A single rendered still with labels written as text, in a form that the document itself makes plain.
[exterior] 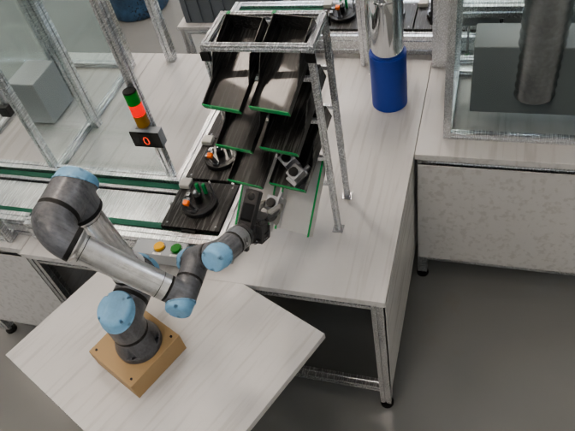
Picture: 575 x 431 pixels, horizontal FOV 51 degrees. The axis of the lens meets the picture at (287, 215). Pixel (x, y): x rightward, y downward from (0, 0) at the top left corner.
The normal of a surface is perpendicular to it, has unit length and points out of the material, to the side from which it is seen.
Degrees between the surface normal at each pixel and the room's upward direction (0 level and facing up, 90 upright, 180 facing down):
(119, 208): 0
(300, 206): 45
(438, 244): 90
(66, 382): 0
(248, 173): 25
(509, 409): 0
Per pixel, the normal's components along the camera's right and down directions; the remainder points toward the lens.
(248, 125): -0.33, -0.29
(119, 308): -0.18, -0.52
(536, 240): -0.26, 0.75
